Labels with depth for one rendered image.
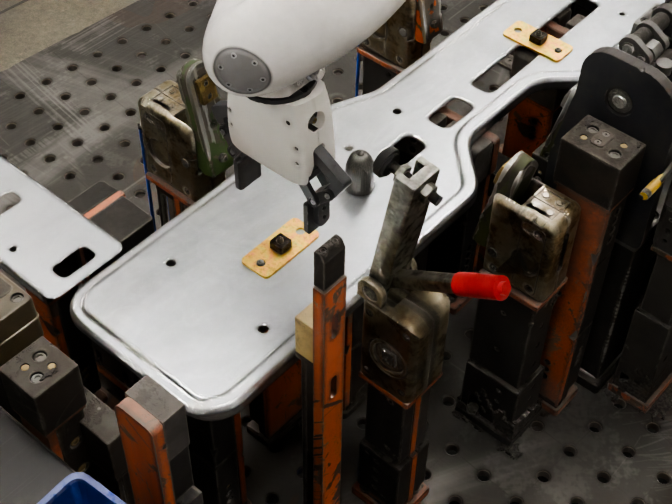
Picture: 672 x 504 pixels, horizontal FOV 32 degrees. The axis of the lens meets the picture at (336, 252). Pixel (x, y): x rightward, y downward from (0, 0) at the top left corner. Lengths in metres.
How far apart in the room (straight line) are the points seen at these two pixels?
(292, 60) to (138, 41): 1.10
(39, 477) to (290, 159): 0.35
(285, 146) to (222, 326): 0.20
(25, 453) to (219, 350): 0.21
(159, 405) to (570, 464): 0.70
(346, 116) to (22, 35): 1.94
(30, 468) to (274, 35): 0.43
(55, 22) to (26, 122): 1.40
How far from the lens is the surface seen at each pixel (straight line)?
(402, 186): 1.00
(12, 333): 1.15
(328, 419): 1.14
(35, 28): 3.25
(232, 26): 0.91
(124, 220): 1.30
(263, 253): 1.22
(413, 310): 1.11
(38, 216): 1.29
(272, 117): 1.06
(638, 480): 1.46
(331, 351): 1.06
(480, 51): 1.48
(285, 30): 0.89
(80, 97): 1.90
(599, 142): 1.20
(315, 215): 1.13
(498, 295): 1.02
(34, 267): 1.24
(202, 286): 1.20
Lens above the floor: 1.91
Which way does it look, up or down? 48 degrees down
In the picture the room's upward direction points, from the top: 1 degrees clockwise
